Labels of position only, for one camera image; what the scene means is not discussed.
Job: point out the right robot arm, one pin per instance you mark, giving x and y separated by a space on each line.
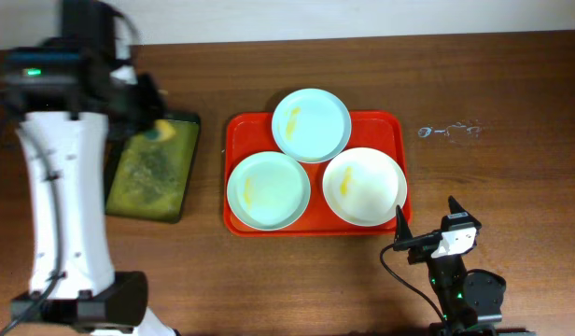
469 301

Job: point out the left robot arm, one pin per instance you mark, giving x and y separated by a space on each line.
68 96

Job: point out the black tray with soapy water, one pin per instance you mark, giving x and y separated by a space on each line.
149 180

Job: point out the light blue plate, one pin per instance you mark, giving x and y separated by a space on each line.
311 125
268 191

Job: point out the red plastic tray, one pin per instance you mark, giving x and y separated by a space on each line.
250 133

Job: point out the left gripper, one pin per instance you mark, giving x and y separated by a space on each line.
145 100

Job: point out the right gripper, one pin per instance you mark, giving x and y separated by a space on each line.
418 245

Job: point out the white plate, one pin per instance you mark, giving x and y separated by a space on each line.
364 186

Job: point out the yellow green sponge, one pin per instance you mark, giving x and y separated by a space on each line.
162 130

